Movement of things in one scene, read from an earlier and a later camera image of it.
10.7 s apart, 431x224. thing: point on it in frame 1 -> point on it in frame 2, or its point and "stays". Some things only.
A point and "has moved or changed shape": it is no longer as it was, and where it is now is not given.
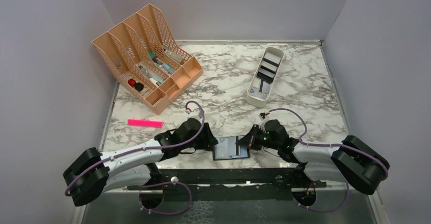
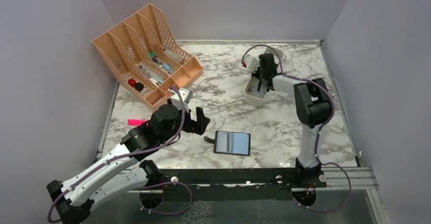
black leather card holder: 227,149 has moved or changed shape
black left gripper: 208,140 -> 197,127
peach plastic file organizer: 146,60 stays
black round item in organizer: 139,86 stays
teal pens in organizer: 164,67 stays
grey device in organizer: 177,57 stays
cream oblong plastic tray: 265,76 stays
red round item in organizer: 131,82 stays
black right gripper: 250,139 -> 255,74
